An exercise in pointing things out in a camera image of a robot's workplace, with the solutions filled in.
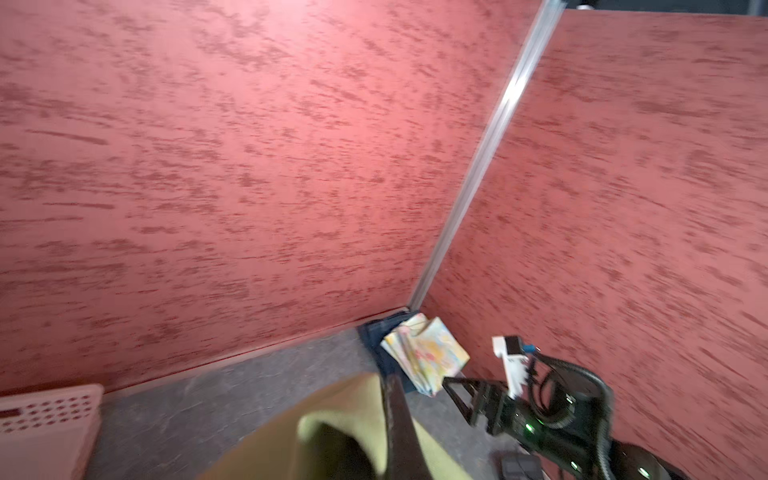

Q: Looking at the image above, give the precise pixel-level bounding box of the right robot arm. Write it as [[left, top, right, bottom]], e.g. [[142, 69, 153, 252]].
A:
[[443, 352, 689, 479]]

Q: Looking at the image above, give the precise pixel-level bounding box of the olive green garment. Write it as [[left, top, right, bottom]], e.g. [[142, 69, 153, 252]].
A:
[[201, 373, 469, 479]]

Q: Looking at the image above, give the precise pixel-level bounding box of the black calculator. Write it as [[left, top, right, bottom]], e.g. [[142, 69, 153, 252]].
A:
[[495, 452, 545, 480]]

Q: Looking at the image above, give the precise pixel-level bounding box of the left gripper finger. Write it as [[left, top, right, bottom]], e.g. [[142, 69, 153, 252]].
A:
[[382, 375, 432, 480]]

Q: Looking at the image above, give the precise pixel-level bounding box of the pastel floral skirt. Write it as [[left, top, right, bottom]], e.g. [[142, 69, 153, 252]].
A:
[[379, 313, 470, 397]]

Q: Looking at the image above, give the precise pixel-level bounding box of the right aluminium corner post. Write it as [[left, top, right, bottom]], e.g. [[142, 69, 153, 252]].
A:
[[406, 0, 567, 311]]

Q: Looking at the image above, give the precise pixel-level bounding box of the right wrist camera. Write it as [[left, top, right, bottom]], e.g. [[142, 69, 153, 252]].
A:
[[492, 336, 537, 399]]

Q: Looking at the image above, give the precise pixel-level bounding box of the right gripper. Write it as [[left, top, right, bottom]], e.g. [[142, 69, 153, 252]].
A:
[[442, 377, 540, 450]]

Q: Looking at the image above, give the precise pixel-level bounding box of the blue denim skirt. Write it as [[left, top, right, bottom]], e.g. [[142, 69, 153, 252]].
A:
[[357, 311, 416, 393]]

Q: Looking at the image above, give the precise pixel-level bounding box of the pink plastic basket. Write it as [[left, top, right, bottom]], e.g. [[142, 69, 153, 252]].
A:
[[1, 384, 104, 479]]

